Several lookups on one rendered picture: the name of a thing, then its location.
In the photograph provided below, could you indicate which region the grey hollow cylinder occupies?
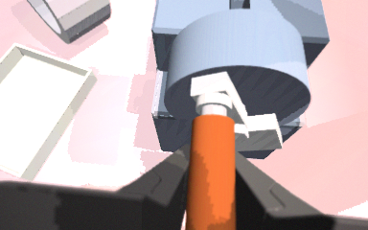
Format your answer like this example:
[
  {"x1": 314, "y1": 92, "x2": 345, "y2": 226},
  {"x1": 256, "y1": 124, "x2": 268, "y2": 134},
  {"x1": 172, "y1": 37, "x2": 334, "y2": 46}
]
[{"x1": 27, "y1": 0, "x2": 112, "y2": 45}]

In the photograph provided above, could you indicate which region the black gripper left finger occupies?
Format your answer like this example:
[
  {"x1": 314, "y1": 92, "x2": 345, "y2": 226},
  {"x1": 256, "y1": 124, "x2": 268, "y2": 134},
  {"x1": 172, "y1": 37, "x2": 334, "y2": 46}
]
[{"x1": 0, "y1": 144, "x2": 191, "y2": 230}]

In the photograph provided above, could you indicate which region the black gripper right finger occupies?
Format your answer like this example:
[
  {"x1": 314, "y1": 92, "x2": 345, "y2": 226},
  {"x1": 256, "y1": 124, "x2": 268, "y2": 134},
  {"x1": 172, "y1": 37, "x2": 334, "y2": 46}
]
[{"x1": 235, "y1": 150, "x2": 368, "y2": 230}]

